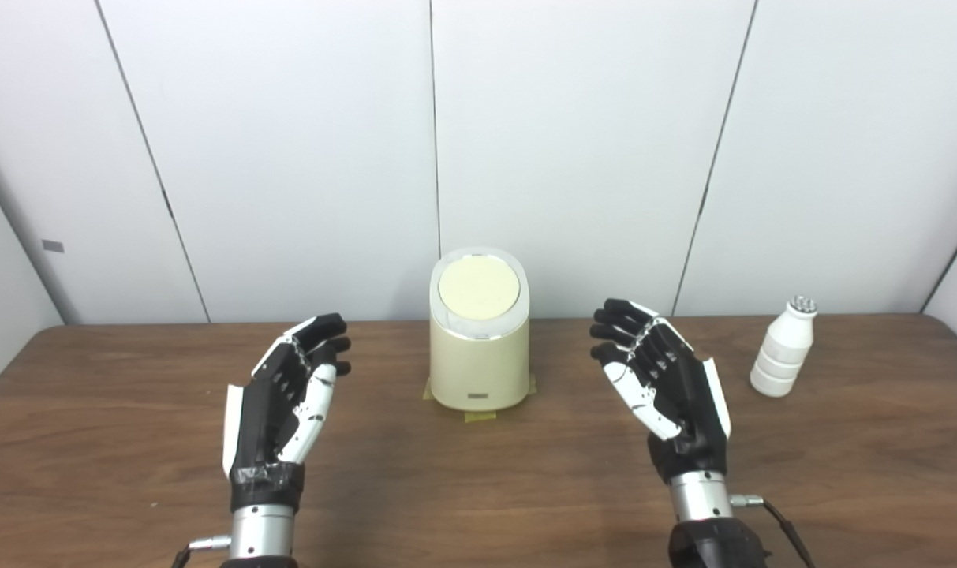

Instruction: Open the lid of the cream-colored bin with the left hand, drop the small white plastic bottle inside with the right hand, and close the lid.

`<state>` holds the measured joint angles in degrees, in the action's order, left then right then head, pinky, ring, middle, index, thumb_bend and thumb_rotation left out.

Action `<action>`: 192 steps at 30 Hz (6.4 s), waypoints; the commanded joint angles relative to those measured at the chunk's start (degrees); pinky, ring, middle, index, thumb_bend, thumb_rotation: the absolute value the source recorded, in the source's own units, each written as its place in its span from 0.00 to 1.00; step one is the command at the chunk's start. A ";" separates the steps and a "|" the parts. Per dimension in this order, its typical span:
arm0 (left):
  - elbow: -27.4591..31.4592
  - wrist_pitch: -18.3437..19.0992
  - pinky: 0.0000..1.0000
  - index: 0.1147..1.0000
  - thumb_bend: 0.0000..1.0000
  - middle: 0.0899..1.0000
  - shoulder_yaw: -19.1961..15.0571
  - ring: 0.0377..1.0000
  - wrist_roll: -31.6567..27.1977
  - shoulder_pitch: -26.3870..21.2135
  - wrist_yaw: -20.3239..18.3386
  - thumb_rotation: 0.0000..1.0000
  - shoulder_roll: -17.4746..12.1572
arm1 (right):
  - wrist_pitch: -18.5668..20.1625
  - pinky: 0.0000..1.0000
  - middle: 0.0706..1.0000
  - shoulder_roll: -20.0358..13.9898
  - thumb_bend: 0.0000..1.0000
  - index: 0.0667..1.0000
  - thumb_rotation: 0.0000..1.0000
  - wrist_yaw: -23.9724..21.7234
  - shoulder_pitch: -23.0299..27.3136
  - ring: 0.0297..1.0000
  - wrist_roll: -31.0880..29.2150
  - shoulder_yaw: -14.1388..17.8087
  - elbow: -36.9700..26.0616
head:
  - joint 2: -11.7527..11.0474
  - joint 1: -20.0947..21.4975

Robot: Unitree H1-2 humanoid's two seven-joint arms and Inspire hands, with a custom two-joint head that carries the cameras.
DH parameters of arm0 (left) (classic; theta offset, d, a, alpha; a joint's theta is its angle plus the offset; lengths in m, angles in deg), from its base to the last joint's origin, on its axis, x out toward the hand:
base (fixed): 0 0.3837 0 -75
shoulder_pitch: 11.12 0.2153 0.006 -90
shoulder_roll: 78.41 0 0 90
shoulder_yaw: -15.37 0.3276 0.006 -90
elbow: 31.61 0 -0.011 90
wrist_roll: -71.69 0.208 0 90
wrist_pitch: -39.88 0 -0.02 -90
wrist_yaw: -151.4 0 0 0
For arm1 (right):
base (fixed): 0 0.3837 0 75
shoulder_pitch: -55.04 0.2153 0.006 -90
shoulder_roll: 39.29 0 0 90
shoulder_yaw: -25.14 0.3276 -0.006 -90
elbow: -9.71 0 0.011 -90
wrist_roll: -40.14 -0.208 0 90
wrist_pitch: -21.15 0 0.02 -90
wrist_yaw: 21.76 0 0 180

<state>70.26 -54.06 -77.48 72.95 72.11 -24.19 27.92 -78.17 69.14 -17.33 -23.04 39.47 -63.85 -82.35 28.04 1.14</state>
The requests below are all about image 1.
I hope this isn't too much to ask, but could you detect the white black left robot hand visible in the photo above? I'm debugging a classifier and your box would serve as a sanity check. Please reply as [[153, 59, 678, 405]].
[[222, 313, 352, 512]]

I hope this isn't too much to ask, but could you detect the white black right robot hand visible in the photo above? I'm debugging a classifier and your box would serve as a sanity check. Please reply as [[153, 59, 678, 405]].
[[589, 298, 733, 484]]

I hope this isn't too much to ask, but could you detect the small white plastic bottle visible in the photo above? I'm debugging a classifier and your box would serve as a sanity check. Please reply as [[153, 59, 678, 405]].
[[750, 295, 819, 398]]

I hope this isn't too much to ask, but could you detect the cream round bin lid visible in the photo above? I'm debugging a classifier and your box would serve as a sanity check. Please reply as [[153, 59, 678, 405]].
[[438, 254, 521, 321]]

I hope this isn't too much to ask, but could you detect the cream-colored round bin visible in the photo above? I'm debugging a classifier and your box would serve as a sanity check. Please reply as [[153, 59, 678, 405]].
[[429, 247, 531, 412]]

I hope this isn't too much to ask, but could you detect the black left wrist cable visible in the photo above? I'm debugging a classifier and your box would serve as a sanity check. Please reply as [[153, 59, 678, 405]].
[[170, 535, 233, 568]]

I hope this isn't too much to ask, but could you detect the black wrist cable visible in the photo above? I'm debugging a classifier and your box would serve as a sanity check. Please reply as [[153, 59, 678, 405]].
[[729, 494, 817, 568], [170, 535, 233, 568]]

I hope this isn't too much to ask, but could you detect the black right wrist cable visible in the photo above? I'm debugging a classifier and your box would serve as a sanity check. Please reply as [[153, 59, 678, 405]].
[[729, 494, 817, 568]]

